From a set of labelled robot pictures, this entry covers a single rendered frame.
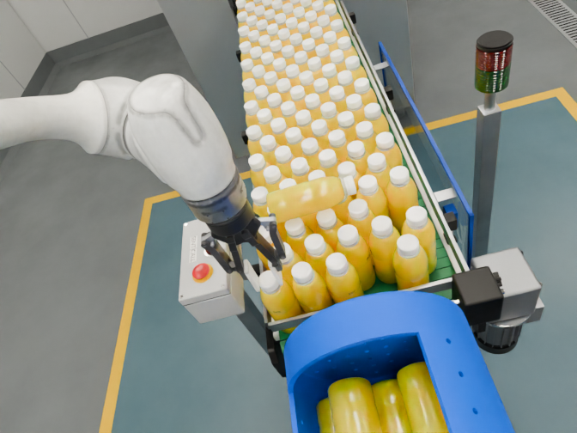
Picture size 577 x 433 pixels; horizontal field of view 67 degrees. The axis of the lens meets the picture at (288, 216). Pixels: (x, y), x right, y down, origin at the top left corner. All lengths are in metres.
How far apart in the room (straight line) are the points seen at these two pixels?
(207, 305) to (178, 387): 1.27
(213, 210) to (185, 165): 0.10
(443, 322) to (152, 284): 2.03
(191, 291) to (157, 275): 1.64
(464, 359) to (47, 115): 0.61
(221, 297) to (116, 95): 0.42
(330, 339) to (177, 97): 0.35
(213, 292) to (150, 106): 0.42
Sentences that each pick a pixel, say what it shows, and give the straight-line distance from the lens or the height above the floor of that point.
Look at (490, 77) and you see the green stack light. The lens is 0.96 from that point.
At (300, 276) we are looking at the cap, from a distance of 0.83.
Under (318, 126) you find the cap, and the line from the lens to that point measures 1.11.
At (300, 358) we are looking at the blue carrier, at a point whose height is 1.20.
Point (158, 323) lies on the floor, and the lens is 2.34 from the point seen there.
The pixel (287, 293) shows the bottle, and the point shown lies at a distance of 0.87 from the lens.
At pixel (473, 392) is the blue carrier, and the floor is 1.19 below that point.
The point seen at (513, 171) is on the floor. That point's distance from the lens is 2.44.
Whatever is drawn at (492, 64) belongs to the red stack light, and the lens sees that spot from 0.94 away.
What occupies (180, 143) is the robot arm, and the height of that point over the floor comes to 1.46.
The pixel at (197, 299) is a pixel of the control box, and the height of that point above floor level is 1.09.
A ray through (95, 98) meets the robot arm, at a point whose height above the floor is 1.49.
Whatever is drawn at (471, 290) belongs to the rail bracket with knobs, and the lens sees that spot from 0.87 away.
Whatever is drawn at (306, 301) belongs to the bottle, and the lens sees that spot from 0.87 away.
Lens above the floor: 1.76
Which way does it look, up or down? 47 degrees down
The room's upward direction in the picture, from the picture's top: 24 degrees counter-clockwise
